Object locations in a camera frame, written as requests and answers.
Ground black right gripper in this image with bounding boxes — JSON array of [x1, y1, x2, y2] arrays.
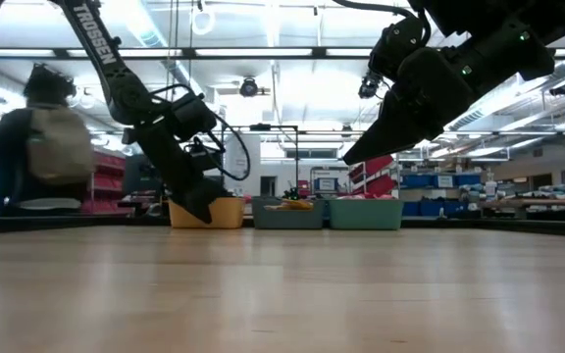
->
[[342, 47, 481, 166]]

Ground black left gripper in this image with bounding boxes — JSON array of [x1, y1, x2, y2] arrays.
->
[[134, 119, 233, 226]]

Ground yellow plastic bin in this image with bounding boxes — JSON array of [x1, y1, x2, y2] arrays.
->
[[168, 196, 246, 230]]

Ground blue plastic bin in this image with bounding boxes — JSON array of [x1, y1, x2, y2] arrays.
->
[[251, 196, 327, 231]]

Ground yellow candy packet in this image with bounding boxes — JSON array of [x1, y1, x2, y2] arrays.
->
[[264, 197, 316, 213]]

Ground teal plastic bin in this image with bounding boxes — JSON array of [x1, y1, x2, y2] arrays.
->
[[327, 197, 405, 231]]

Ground red white packet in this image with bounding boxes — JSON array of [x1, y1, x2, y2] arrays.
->
[[347, 155, 397, 198]]

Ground blue storage bins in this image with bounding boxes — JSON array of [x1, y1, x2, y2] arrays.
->
[[398, 172, 484, 218]]

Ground red shelf unit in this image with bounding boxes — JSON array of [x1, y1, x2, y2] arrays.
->
[[79, 149, 128, 216]]

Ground beige backpack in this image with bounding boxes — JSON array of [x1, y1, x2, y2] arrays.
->
[[26, 104, 96, 186]]

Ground long workbench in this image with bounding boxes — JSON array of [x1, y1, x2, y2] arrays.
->
[[481, 195, 565, 221]]

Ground person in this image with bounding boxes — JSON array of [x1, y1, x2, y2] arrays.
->
[[0, 62, 96, 218]]

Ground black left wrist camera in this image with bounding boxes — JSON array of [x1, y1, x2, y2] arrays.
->
[[172, 94, 226, 173]]

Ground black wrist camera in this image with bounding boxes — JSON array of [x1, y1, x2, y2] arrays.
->
[[172, 94, 226, 173], [358, 18, 432, 100]]

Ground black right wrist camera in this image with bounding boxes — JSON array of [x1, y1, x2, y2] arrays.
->
[[358, 18, 432, 100]]

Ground black overhead camera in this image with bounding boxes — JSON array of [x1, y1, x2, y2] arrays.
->
[[237, 76, 261, 99]]

